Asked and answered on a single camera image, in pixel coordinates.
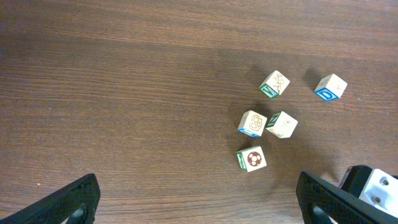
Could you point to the wooden block blue D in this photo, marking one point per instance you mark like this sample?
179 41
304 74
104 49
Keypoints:
330 88

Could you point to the wooden block soccer ball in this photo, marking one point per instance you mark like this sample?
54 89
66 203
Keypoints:
251 159

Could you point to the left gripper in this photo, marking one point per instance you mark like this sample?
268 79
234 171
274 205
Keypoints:
363 195

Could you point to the wooden block green V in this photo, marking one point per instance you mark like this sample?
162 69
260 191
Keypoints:
274 85

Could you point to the wooden block pretzel blue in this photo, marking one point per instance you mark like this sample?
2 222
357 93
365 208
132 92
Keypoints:
252 124

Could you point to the wooden block green N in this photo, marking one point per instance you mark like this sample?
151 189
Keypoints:
282 125

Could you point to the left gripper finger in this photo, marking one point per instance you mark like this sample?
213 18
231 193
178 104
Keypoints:
75 203

